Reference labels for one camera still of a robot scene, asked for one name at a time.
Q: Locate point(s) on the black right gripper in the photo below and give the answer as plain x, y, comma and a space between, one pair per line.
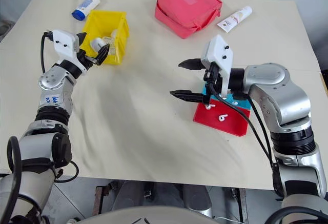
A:
212, 80

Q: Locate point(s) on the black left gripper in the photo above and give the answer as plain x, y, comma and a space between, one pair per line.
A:
85, 60

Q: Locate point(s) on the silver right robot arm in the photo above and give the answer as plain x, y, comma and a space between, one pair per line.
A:
282, 88

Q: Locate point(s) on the yellow plastic bin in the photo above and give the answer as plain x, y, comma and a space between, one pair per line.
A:
120, 29

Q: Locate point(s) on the white earbud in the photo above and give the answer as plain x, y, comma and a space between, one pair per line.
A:
209, 105
222, 118
234, 103

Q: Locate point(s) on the white tube with blue cap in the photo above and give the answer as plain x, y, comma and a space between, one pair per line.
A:
85, 7

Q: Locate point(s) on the red plastic tray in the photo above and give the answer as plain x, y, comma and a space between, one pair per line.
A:
220, 126

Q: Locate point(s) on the teal plastic tray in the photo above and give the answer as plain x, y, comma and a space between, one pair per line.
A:
243, 103

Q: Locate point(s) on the cream table cloth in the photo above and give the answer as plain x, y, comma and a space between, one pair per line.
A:
143, 121

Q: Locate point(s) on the pink fabric pouch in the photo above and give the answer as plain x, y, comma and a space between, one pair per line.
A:
187, 6

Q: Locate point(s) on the white cosmetic tube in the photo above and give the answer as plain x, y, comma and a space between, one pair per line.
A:
234, 19

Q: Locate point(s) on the dark grey rounded shape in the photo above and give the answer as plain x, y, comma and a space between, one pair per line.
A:
134, 194
197, 198

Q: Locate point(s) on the cream robot torso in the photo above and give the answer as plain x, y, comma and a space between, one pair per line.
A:
148, 215

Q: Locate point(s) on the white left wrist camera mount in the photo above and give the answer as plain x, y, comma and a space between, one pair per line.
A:
62, 42

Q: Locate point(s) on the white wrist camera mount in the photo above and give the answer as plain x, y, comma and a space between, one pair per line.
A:
217, 52
62, 42

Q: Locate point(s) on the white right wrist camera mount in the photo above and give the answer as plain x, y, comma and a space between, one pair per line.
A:
217, 52

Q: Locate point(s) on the rusty metal table bracket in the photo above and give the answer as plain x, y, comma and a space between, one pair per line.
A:
241, 206
100, 201

